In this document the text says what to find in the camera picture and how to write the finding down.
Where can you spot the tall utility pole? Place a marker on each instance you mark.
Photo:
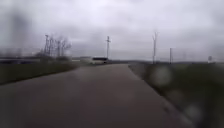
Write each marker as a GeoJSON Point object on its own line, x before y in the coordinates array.
{"type": "Point", "coordinates": [154, 48]}
{"type": "Point", "coordinates": [107, 48]}

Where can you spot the grey-brown asphalt road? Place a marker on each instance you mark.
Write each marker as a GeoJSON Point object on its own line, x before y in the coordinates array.
{"type": "Point", "coordinates": [96, 96]}

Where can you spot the short pole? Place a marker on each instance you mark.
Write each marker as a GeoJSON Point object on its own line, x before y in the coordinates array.
{"type": "Point", "coordinates": [170, 56]}

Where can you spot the group of bare trees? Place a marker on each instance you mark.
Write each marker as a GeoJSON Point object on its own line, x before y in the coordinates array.
{"type": "Point", "coordinates": [55, 48]}

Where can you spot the round road sign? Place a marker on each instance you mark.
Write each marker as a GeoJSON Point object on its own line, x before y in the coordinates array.
{"type": "Point", "coordinates": [210, 59]}

